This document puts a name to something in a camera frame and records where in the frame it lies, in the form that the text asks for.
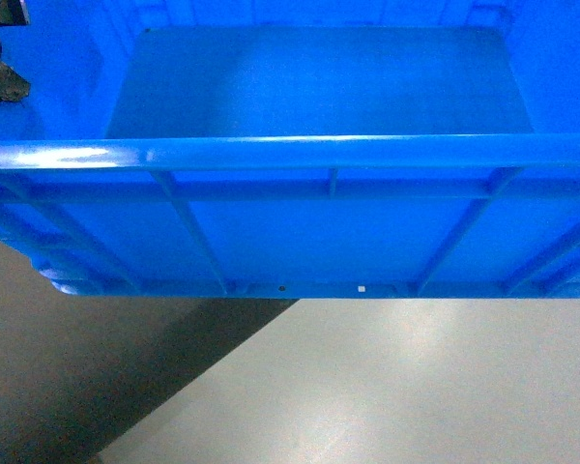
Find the large blue plastic crate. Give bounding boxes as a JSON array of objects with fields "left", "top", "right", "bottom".
[{"left": 0, "top": 1, "right": 580, "bottom": 299}]

